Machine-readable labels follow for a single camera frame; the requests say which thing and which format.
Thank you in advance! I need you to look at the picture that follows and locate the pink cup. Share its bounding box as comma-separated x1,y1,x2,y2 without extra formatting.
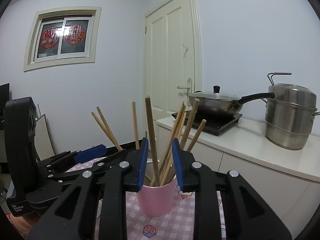
137,177,177,217

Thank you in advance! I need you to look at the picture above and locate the white kitchen cabinet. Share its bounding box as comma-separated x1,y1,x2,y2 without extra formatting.
156,115,320,239

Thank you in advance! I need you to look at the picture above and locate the white board leaning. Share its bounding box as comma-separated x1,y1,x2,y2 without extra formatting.
35,105,55,160

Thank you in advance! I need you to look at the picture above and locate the pink checkered tablecloth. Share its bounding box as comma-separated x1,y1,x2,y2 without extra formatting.
64,157,227,240

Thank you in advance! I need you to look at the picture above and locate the black monitor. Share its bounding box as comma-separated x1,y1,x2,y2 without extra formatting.
0,83,10,115

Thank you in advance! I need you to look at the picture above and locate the steel wok with lid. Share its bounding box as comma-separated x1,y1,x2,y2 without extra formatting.
188,86,275,115

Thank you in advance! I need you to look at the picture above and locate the stainless steel steamer pot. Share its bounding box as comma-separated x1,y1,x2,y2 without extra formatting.
264,72,319,151

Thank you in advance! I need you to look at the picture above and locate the cream door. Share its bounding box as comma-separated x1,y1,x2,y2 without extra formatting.
143,0,203,128

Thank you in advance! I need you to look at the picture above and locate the window with red decorations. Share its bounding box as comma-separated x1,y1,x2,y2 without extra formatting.
24,7,101,72

